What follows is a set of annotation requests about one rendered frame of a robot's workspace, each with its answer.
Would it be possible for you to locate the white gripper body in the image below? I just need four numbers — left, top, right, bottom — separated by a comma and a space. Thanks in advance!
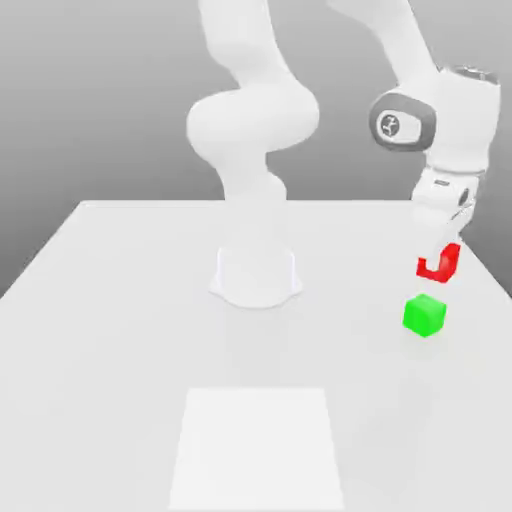
411, 194, 477, 244

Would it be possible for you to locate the small red cube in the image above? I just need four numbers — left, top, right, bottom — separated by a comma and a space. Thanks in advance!
415, 242, 462, 284

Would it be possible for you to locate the small green cube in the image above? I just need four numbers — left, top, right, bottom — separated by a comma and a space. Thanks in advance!
401, 292, 448, 339

